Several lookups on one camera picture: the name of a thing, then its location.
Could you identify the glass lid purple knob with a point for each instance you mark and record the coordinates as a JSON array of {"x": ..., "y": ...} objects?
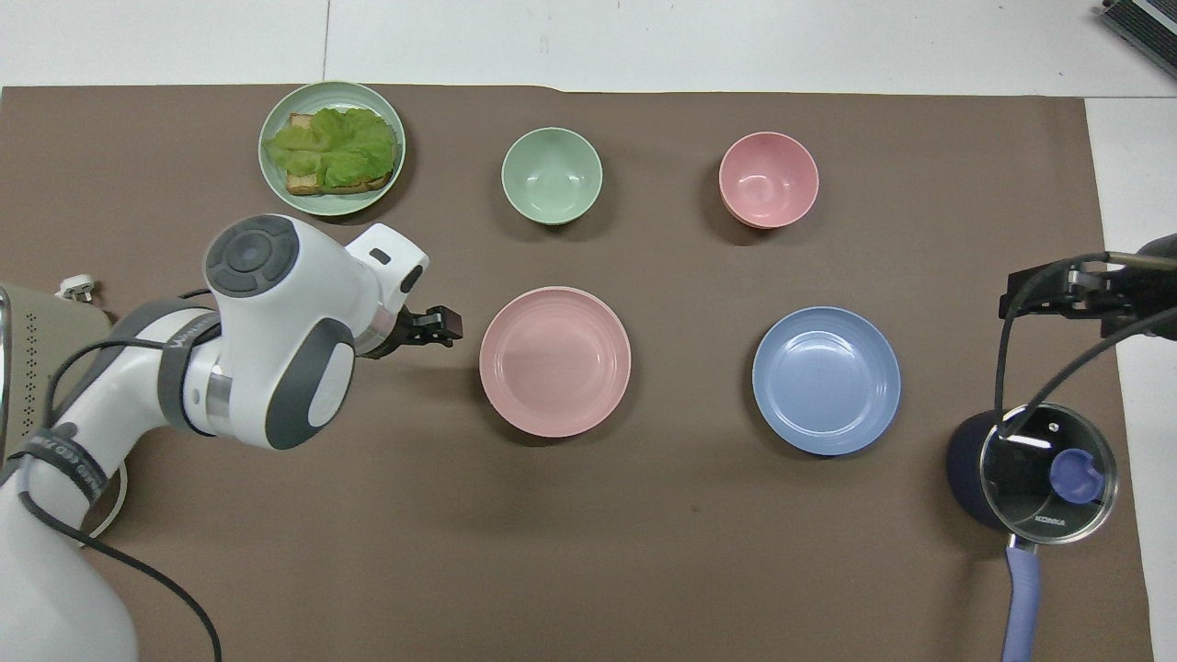
[{"x": 1078, "y": 478}]

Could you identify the toast slice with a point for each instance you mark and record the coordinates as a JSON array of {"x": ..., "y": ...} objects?
[{"x": 303, "y": 184}]

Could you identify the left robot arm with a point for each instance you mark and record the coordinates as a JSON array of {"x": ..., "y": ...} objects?
[{"x": 276, "y": 368}]

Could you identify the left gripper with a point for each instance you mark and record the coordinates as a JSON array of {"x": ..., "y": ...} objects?
[{"x": 403, "y": 335}]

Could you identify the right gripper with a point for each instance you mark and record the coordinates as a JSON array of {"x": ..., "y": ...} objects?
[{"x": 1157, "y": 294}]

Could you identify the white plug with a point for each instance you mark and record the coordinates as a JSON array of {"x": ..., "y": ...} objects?
[{"x": 75, "y": 290}]

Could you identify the beige toaster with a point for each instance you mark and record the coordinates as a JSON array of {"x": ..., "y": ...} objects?
[{"x": 46, "y": 331}]

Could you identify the green bowl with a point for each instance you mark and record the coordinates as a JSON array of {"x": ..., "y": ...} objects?
[{"x": 552, "y": 176}]

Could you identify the pink plate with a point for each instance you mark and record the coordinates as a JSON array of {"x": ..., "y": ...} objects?
[{"x": 554, "y": 360}]

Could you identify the green lettuce leaf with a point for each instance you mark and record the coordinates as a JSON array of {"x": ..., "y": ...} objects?
[{"x": 336, "y": 142}]

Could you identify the green plate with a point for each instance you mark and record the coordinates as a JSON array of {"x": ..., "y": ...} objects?
[{"x": 276, "y": 179}]

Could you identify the dark striped device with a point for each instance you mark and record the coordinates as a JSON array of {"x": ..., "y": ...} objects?
[{"x": 1145, "y": 20}]

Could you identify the blue plate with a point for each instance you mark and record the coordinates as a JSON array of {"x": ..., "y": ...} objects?
[{"x": 826, "y": 380}]

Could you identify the pink bowl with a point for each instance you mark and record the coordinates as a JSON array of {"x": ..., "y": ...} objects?
[{"x": 768, "y": 179}]

